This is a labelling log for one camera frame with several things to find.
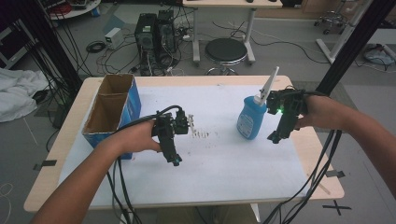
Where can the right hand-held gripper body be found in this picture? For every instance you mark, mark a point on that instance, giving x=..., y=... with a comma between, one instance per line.
x=288, y=109

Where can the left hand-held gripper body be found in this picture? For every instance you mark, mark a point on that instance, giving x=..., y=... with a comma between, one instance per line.
x=167, y=130

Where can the blue plastic bottle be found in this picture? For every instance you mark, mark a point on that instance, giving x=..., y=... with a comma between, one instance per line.
x=251, y=119

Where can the person's right hand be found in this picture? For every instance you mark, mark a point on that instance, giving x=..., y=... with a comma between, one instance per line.
x=317, y=112

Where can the person's left hand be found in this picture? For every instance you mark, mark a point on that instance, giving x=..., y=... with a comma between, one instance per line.
x=137, y=137

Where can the white table mat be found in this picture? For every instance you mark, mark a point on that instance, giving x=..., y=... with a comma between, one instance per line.
x=218, y=168

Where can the light wooden table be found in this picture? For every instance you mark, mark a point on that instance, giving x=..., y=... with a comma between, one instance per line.
x=317, y=149

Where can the black round stool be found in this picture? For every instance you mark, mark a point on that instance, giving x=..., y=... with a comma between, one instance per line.
x=225, y=51

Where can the open cardboard box blue sides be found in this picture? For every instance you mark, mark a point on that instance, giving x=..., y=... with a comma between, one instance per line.
x=112, y=109

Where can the person's legs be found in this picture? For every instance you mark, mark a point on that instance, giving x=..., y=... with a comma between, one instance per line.
x=205, y=215

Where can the office chair wheel base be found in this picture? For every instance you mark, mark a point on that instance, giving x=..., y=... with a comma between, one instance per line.
x=330, y=21

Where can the white metal stand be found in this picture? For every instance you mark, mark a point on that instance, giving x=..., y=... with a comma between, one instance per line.
x=342, y=34

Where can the white-legged desk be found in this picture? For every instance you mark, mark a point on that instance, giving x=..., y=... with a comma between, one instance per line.
x=230, y=3

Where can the black computer tower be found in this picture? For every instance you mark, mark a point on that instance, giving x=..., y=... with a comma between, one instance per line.
x=166, y=34
x=145, y=35

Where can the small white box device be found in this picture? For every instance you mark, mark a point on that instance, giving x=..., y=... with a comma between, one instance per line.
x=114, y=38

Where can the round white table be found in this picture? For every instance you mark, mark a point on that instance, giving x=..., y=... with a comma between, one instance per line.
x=74, y=9

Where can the white crumpled cloth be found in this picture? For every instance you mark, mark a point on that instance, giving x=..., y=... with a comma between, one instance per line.
x=17, y=93

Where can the black metal frame post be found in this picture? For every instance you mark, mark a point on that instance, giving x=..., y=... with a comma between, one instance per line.
x=53, y=40
x=351, y=46

